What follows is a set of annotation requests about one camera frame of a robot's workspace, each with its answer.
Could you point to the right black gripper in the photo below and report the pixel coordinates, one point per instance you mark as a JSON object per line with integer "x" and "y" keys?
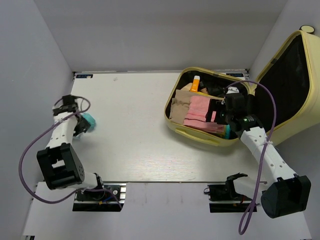
{"x": 216, "y": 105}

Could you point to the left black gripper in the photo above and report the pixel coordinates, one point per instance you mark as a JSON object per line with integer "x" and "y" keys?
{"x": 83, "y": 126}

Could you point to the pale yellow suitcase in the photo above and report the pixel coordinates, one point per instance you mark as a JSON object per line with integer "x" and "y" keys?
{"x": 285, "y": 96}

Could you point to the pink striped towel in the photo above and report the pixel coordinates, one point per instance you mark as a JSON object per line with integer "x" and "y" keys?
{"x": 195, "y": 117}

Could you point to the teal cat-ear headphones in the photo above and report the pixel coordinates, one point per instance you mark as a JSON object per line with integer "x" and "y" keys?
{"x": 86, "y": 123}

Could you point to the teal garment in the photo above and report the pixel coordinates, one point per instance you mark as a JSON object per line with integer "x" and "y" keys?
{"x": 229, "y": 134}

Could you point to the orange tube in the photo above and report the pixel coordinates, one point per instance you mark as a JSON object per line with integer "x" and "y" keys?
{"x": 195, "y": 84}

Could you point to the beige cosmetic tube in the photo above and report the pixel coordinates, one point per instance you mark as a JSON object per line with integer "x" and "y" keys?
{"x": 187, "y": 87}

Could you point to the beige garment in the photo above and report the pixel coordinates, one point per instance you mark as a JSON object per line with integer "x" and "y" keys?
{"x": 180, "y": 105}

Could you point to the small beige bottle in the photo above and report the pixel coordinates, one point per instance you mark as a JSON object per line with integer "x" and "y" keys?
{"x": 202, "y": 88}

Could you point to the yellow garment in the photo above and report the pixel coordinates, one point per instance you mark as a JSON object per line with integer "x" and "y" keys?
{"x": 221, "y": 133}

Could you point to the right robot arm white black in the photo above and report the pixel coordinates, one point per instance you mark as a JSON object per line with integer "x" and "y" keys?
{"x": 286, "y": 192}

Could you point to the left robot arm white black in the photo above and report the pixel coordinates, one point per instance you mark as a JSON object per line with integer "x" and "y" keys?
{"x": 59, "y": 163}

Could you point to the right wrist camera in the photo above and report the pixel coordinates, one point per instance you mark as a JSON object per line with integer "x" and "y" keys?
{"x": 232, "y": 90}

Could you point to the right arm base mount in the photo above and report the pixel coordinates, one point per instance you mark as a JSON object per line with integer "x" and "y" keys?
{"x": 223, "y": 200}

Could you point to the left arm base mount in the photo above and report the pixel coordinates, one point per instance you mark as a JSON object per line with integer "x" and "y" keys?
{"x": 110, "y": 199}

